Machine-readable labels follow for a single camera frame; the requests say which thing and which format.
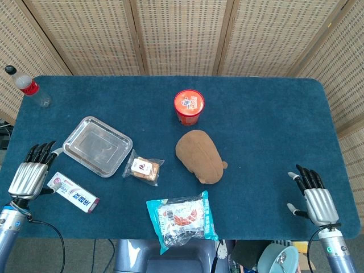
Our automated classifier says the stainless steel tray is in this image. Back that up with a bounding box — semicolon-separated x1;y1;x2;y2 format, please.
62;115;134;178

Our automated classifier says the woven bamboo folding screen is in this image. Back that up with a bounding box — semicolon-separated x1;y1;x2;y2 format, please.
0;0;364;213

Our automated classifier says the clear bottle with red label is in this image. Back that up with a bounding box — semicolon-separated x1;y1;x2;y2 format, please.
5;65;52;108

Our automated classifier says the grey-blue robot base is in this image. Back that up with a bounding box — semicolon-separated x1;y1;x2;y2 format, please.
113;238;220;273

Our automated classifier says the teal sausage snack bag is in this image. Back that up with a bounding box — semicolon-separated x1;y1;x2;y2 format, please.
146;190;219;255

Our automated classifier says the cardboard box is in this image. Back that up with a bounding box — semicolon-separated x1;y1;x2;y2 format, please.
292;241;317;271

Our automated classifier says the white toothpaste box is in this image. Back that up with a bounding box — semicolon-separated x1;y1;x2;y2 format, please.
47;171;101;214

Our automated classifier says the brown capybara plush toy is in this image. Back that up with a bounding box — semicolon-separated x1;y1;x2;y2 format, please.
175;129;229;185

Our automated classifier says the small clear snack packet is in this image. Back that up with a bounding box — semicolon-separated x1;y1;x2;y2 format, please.
122;149;165;187

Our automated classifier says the white spoon-shaped tool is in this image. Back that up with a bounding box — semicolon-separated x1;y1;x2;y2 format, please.
217;239;228;260

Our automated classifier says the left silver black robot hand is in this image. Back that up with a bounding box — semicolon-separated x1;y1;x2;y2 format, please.
7;140;63;201

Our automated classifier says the black cable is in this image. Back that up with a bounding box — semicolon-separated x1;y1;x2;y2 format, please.
307;225;335;258
27;217;66;273

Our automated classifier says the red instant noodle cup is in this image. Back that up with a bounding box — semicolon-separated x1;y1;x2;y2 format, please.
173;89;205;127

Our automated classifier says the light blue bowl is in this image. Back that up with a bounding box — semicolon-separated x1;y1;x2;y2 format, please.
257;243;300;273

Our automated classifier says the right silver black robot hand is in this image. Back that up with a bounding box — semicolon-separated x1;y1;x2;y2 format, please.
286;164;341;227

